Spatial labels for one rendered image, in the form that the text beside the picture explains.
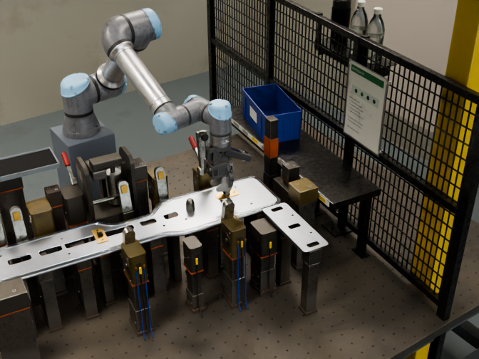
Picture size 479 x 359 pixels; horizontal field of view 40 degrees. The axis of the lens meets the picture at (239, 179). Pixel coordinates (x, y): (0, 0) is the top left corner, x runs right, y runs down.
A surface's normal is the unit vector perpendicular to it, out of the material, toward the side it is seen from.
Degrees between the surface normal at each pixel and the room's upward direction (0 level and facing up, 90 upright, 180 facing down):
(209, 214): 0
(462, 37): 90
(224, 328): 0
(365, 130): 90
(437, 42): 90
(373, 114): 90
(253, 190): 0
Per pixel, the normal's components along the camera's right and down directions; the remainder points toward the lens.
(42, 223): 0.46, 0.46
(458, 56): -0.88, 0.25
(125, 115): 0.00, -0.85
